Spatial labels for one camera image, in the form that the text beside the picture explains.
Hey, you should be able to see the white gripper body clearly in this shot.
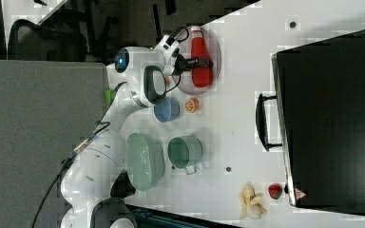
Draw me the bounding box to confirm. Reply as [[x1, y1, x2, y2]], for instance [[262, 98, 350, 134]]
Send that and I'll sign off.
[[155, 35, 180, 76]]

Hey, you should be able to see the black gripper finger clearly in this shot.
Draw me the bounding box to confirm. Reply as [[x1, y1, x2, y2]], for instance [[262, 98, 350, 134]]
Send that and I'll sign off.
[[176, 54, 213, 75]]

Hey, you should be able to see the red ketchup bottle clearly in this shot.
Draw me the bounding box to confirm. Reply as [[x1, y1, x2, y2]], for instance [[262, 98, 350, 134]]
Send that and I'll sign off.
[[190, 26, 213, 87]]

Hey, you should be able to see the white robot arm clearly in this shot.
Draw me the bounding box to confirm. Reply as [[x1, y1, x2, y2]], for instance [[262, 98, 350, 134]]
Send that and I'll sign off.
[[60, 35, 213, 228]]

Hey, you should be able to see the pink round plate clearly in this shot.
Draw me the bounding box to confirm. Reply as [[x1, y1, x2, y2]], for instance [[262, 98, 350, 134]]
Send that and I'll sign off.
[[172, 26, 221, 95]]

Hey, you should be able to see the orange slice toy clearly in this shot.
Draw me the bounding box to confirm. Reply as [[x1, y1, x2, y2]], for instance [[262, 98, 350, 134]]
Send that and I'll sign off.
[[184, 98, 200, 113]]

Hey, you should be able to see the blue bowl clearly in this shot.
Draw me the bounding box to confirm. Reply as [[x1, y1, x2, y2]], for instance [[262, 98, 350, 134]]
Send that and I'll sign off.
[[154, 97, 180, 123]]

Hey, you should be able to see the green object at edge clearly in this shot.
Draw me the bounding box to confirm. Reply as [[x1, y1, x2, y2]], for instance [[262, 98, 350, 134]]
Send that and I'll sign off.
[[104, 89, 115, 106]]

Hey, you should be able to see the green perforated colander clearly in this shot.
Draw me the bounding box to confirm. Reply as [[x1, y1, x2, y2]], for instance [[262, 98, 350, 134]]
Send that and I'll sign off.
[[127, 133, 164, 191]]

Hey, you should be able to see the black office chair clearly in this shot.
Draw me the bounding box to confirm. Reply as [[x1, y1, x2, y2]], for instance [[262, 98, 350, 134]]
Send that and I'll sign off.
[[8, 19, 87, 62]]

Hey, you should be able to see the peeled toy banana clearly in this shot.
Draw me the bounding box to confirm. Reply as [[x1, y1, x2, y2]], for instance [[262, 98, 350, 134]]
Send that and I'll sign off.
[[239, 183, 267, 219]]

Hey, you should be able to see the black toaster oven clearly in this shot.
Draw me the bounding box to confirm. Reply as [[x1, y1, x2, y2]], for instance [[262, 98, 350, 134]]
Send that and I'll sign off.
[[271, 29, 365, 216]]

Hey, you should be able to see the small red toy fruit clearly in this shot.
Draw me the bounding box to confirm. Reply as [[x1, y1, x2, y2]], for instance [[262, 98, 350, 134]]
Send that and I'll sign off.
[[268, 183, 283, 200]]

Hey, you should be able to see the green cup with handle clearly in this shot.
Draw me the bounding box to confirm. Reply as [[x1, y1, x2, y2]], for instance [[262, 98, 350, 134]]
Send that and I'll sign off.
[[167, 136, 203, 175]]

